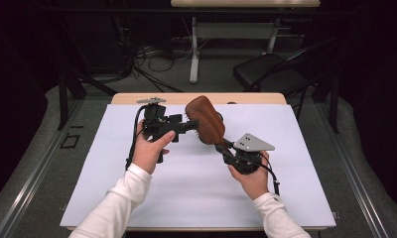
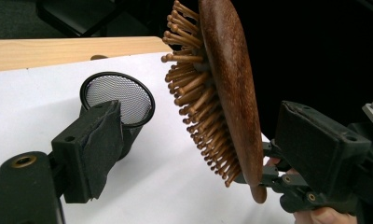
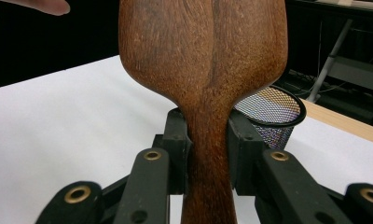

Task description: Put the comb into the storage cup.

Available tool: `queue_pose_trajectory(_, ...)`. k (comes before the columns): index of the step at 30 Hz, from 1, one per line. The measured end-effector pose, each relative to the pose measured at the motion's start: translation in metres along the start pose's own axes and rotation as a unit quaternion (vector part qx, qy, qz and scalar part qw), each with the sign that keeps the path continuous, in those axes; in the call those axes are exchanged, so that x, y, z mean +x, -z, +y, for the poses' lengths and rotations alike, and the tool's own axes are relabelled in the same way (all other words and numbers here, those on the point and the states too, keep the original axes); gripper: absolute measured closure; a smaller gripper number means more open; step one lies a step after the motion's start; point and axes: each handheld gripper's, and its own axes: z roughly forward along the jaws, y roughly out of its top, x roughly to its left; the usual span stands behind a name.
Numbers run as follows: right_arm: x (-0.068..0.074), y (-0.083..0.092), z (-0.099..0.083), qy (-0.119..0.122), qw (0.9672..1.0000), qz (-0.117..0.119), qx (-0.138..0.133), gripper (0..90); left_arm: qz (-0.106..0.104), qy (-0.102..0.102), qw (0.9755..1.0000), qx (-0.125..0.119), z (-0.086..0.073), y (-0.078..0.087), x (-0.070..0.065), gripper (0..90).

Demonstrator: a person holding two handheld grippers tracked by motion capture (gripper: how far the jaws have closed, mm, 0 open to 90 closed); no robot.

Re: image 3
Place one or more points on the black mesh pen cup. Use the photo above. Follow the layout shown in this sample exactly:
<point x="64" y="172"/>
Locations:
<point x="271" y="107"/>

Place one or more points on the desk with white legs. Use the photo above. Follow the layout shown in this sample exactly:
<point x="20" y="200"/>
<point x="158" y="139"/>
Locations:
<point x="330" y="59"/>

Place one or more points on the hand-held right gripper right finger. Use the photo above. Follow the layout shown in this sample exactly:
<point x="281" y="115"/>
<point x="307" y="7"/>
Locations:
<point x="243" y="155"/>

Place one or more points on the brown wooden hairbrush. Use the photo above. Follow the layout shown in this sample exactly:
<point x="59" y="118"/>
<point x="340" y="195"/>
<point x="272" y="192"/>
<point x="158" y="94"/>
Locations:
<point x="203" y="62"/>

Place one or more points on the light wooden table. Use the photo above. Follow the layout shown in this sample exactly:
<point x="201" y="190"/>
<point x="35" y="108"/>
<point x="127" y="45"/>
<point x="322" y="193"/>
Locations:
<point x="346" y="123"/>

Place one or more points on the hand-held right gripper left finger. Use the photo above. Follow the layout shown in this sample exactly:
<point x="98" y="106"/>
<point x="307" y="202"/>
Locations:
<point x="178" y="161"/>

